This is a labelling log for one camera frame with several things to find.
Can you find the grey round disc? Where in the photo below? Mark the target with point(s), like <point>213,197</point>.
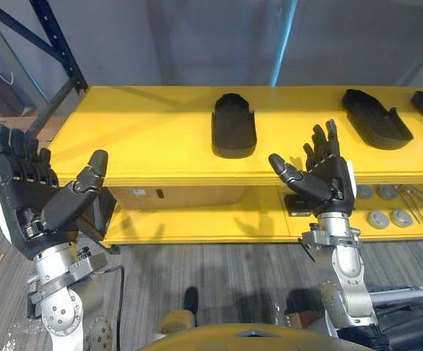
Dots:
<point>364,192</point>
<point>377,219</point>
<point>401,218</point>
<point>387,192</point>

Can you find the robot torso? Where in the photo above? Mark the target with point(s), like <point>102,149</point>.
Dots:
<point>247,338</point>

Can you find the dark blue rack frame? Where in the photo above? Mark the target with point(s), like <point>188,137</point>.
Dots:
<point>46,55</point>

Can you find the thin metal rods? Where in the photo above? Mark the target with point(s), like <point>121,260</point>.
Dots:
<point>414,204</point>

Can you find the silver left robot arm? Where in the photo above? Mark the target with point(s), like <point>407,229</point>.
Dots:
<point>63,292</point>

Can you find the dark robot foot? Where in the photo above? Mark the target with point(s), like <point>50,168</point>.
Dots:
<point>191,301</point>

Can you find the yellow lower shelf board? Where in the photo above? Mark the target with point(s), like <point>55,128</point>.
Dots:
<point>233,223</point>

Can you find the yellow shelf board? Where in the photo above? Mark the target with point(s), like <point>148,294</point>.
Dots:
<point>211,146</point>
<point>233,223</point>

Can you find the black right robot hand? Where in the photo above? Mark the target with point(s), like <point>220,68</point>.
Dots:
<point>329,183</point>

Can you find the blue vertical pole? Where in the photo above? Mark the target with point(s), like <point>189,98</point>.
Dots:
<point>283,42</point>

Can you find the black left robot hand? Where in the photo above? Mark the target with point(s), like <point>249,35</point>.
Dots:
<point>32,199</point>

